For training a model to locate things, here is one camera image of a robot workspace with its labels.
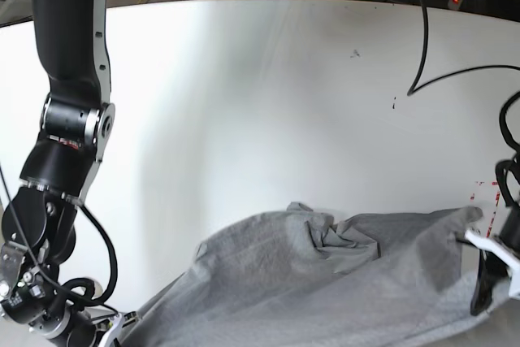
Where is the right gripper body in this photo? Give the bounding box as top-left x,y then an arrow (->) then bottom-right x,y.
1,284 -> 102,347

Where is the grey T-shirt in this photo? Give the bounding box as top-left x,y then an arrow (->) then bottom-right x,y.
123,202 -> 488,346

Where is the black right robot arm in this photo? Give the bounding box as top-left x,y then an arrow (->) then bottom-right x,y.
1,0 -> 123,346

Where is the red tape rectangle marking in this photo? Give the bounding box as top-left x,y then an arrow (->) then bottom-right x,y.
470,180 -> 501,237

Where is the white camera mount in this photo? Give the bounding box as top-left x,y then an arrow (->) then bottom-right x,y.
456,228 -> 519,300
93,311 -> 141,347

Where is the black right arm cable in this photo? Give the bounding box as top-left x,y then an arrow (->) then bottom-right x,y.
56,204 -> 119,315

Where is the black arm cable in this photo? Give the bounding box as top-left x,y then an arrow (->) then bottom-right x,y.
401,0 -> 520,210
56,204 -> 119,315

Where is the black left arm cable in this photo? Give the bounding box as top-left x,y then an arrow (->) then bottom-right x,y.
401,0 -> 520,210

